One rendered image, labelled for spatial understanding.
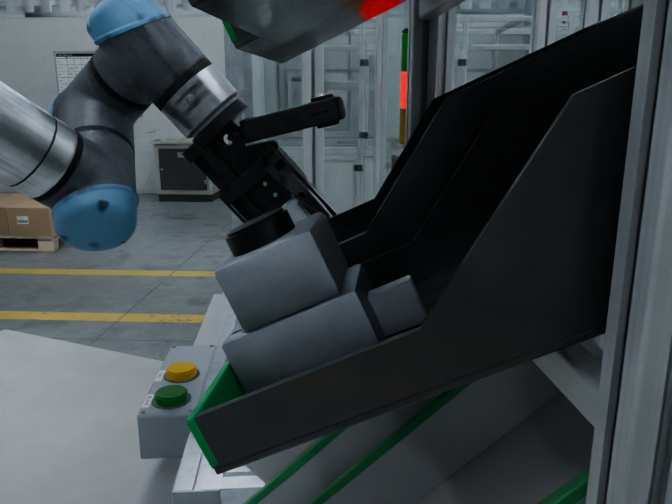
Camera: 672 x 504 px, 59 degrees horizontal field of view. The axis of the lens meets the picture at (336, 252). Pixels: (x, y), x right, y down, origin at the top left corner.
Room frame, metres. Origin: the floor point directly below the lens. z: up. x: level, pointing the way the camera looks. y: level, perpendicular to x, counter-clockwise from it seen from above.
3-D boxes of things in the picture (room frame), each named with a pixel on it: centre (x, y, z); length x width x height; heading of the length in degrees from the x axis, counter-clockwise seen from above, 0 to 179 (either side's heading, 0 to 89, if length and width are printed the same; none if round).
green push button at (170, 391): (0.68, 0.20, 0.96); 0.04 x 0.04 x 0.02
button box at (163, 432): (0.75, 0.21, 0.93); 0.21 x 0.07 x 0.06; 4
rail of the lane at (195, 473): (0.94, 0.16, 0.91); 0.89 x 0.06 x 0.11; 4
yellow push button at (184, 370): (0.75, 0.21, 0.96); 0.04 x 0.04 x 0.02
